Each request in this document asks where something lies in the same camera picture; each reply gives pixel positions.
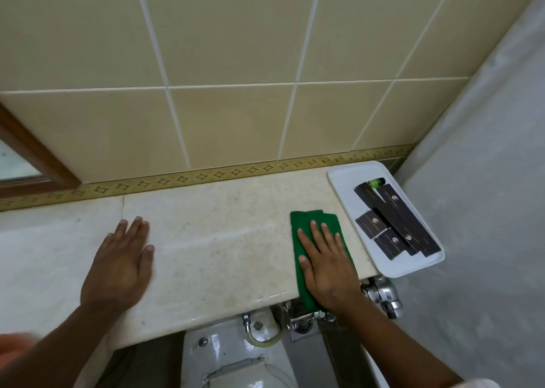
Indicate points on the person's left hand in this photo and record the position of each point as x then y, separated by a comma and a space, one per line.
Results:
115, 273

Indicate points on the person's right hand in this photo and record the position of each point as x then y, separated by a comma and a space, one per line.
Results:
330, 273

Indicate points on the person's right middle finger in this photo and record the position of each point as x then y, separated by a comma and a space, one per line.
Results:
319, 236

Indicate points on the person's right thumb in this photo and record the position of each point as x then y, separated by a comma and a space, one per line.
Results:
304, 270

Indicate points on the person's left thumb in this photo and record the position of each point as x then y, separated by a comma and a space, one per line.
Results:
147, 262

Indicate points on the person's left middle finger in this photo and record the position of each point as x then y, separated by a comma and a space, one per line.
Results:
117, 234

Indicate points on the green cleaning cloth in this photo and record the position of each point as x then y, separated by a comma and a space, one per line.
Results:
302, 221

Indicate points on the person's left forearm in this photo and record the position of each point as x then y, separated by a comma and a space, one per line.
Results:
59, 349

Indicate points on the person's right forearm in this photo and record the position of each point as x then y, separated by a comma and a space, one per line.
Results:
383, 349

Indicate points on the chrome pipe fitting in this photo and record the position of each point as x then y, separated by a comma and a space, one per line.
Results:
293, 317

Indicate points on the small black amenity box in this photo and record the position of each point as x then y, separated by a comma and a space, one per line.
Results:
391, 244
370, 224

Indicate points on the round metal floor drain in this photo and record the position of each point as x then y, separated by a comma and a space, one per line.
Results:
303, 326

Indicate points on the white rectangular tray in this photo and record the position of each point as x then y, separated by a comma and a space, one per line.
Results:
349, 187

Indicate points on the long black amenity box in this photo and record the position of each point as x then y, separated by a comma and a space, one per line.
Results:
374, 198
411, 224

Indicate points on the small green bottle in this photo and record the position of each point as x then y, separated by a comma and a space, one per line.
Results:
376, 183

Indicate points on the chrome water valve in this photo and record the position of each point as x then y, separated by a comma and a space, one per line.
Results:
385, 296

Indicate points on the white toilet tank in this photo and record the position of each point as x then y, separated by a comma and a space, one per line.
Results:
225, 358

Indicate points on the wooden framed mirror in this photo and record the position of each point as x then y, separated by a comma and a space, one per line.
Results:
30, 153

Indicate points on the white shower curtain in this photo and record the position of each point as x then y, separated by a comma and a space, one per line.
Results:
481, 209

